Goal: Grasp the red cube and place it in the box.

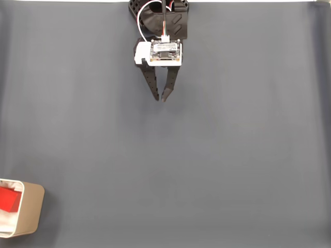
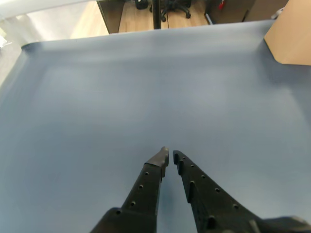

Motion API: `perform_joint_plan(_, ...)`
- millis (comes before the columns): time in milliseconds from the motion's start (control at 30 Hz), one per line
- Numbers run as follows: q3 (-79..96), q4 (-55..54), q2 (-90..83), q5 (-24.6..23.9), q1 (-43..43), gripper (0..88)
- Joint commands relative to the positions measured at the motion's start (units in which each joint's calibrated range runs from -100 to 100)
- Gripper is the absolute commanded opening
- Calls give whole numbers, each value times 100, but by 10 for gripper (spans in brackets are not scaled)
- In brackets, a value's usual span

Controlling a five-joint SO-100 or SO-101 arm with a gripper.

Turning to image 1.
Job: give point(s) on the red cube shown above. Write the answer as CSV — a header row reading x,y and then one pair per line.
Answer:
x,y
7,199

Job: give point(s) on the beige box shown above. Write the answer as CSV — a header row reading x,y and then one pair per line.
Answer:
x,y
29,206

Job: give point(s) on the grey table mat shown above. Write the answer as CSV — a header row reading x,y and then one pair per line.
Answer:
x,y
165,155

